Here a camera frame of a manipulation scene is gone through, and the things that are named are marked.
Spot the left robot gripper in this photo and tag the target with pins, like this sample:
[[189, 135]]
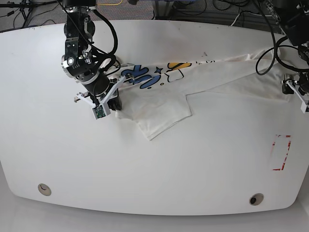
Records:
[[298, 84]]

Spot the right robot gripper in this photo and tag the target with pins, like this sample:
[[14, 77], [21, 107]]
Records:
[[100, 87]]

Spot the white printed T-shirt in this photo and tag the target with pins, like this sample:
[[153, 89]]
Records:
[[155, 98]]

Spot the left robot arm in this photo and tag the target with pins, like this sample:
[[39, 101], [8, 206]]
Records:
[[292, 16]]

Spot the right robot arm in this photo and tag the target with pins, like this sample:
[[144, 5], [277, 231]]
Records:
[[86, 63]]

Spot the red tape rectangle marking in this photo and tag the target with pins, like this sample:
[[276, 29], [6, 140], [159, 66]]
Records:
[[279, 152]]

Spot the black tripod stand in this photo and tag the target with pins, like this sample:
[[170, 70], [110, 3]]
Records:
[[24, 8]]

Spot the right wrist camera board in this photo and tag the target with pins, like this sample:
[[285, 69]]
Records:
[[101, 111]]

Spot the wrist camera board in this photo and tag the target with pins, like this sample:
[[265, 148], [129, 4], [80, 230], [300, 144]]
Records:
[[101, 111], [304, 107]]

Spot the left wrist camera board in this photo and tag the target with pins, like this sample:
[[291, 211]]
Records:
[[304, 107]]

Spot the left table cable grommet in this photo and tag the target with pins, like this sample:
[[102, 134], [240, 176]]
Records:
[[44, 189]]

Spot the table cable grommet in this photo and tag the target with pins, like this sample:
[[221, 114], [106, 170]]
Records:
[[44, 189], [256, 199]]

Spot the right table cable grommet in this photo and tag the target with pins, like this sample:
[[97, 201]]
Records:
[[256, 199]]

